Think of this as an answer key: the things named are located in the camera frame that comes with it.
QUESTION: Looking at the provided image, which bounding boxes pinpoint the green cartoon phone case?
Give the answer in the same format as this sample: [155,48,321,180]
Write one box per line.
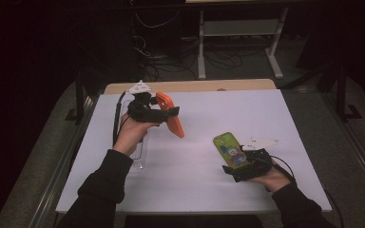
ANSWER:
[212,131,250,169]

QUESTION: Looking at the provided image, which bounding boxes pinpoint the orange phone case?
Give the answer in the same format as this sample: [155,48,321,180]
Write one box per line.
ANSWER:
[155,91,185,139]

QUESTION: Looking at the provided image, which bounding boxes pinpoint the right hand-held gripper cable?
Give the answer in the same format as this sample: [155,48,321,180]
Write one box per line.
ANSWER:
[269,154,346,228]

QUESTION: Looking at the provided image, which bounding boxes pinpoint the left hand-held gripper cable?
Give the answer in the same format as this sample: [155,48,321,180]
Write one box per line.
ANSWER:
[111,90,131,147]

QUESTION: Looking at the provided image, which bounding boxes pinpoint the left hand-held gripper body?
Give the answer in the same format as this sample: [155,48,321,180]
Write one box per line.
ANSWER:
[125,80,173,124]

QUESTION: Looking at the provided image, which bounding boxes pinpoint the black metal stand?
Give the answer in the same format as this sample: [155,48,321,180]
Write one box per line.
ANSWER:
[65,70,87,125]
[335,61,363,122]

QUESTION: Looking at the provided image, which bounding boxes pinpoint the white metal desk frame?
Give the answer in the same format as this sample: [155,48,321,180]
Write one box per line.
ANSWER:
[198,8,289,80]

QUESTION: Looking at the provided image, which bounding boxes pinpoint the person's right hand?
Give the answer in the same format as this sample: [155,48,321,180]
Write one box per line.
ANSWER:
[250,160,292,193]

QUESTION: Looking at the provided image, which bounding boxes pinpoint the black tripod legs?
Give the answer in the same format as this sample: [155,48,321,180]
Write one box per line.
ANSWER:
[279,60,340,93]

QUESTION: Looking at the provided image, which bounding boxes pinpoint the tangle of black floor cables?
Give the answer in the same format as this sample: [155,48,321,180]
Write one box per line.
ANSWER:
[132,10,198,82]

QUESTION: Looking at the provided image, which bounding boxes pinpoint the aluminium frame rail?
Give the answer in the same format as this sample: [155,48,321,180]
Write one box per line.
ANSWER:
[321,93,365,195]
[28,96,97,228]

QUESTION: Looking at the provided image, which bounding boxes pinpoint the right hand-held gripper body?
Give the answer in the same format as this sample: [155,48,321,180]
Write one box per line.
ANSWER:
[232,136,280,183]

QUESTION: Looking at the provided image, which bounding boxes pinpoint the hand-held gripper cable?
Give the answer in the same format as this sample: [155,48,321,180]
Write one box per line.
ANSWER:
[111,90,131,147]
[269,154,346,228]

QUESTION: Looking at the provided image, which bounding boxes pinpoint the black cables under desk frame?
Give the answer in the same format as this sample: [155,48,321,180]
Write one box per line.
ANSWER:
[202,46,269,71]

